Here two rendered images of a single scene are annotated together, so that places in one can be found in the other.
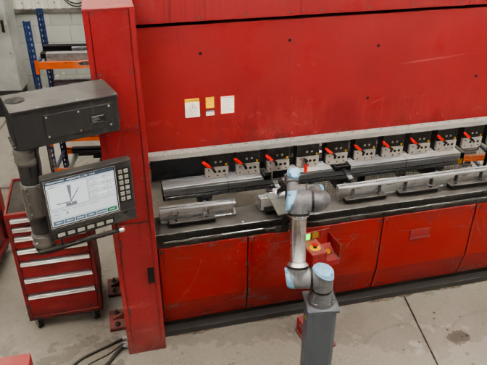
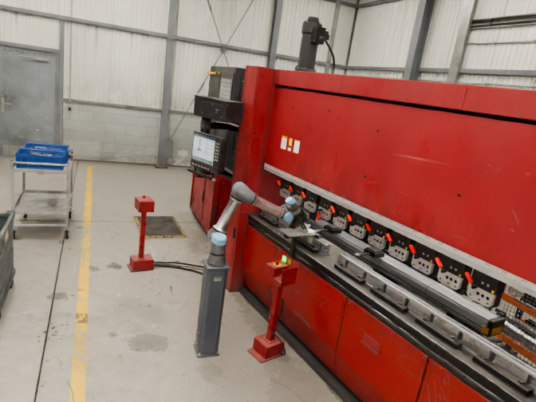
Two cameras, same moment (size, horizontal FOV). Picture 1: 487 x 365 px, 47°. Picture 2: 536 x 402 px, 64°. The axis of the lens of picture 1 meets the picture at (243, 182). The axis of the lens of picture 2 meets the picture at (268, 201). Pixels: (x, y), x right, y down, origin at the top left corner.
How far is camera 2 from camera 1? 3.93 m
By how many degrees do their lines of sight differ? 67
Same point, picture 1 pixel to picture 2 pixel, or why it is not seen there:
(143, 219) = not seen: hidden behind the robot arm
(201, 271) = (257, 256)
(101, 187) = (209, 147)
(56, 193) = (196, 140)
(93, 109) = (217, 105)
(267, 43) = (319, 109)
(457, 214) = (407, 352)
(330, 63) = (347, 135)
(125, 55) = (251, 92)
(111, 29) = (250, 76)
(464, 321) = not seen: outside the picture
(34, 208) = not seen: hidden behind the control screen
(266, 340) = (252, 329)
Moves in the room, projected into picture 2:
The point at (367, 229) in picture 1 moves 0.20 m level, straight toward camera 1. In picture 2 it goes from (334, 300) to (308, 297)
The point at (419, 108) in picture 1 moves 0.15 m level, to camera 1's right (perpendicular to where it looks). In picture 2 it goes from (401, 206) to (415, 214)
